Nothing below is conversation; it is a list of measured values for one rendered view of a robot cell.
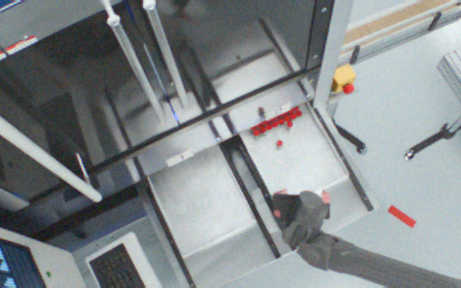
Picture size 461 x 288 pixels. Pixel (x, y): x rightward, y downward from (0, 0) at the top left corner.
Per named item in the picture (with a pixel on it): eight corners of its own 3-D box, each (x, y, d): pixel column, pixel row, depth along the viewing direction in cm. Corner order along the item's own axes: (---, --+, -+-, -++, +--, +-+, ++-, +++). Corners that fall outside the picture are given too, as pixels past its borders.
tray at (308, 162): (232, 124, 169) (232, 120, 165) (299, 93, 172) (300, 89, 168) (278, 211, 161) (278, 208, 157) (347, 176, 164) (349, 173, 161)
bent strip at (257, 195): (251, 195, 162) (250, 191, 156) (259, 191, 162) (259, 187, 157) (270, 234, 159) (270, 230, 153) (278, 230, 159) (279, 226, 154)
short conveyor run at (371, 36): (313, 88, 176) (317, 67, 161) (293, 54, 180) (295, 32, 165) (461, 23, 185) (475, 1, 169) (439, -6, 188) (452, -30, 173)
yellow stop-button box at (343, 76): (325, 77, 165) (327, 67, 158) (343, 69, 166) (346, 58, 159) (336, 95, 163) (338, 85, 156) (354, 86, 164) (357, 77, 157)
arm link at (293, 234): (277, 244, 112) (301, 253, 112) (288, 221, 108) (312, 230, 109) (282, 226, 118) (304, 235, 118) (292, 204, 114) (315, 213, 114)
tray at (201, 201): (143, 167, 165) (140, 164, 161) (211, 134, 168) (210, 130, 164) (183, 257, 157) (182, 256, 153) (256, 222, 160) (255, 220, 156)
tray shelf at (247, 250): (131, 175, 166) (130, 173, 164) (311, 90, 174) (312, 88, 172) (189, 303, 155) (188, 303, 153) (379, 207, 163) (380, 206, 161)
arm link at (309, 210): (313, 268, 108) (332, 253, 114) (334, 230, 101) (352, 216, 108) (272, 236, 112) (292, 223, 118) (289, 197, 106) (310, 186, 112)
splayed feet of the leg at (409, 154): (400, 151, 259) (407, 142, 246) (472, 114, 265) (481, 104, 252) (407, 164, 257) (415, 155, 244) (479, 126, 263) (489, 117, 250)
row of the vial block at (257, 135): (252, 136, 167) (252, 131, 163) (299, 114, 169) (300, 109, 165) (255, 141, 167) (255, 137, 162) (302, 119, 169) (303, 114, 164)
